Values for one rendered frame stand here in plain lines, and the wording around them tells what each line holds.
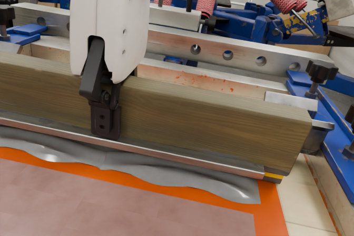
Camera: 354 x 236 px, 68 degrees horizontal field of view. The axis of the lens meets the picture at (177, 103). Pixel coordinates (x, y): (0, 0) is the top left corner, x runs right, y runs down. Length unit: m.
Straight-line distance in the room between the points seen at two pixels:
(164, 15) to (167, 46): 0.08
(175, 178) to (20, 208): 0.15
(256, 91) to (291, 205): 0.25
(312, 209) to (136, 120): 0.21
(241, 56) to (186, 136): 0.31
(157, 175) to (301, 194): 0.17
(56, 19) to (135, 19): 0.41
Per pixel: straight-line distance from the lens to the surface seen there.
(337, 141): 0.39
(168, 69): 0.51
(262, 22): 0.96
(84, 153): 0.33
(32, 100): 0.34
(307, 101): 0.41
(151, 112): 0.28
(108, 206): 0.28
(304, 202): 0.35
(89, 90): 0.23
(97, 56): 0.24
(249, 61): 0.57
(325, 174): 0.36
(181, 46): 0.56
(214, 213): 0.29
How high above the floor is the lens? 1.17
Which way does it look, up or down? 28 degrees down
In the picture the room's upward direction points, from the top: 9 degrees clockwise
